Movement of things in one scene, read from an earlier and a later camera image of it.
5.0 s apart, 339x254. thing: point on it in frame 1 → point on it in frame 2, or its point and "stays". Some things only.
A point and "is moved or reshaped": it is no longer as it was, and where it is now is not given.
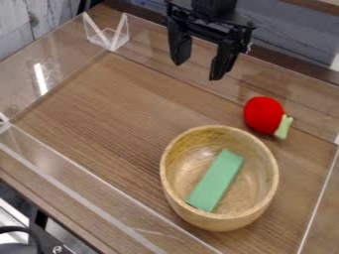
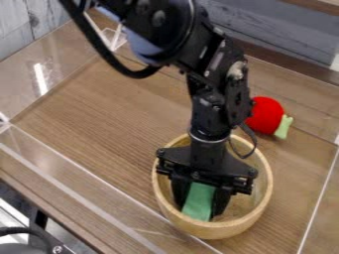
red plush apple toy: [265, 117] stays
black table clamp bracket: [43, 242] stays
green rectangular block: [217, 181] is moved or reshaped
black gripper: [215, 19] → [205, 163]
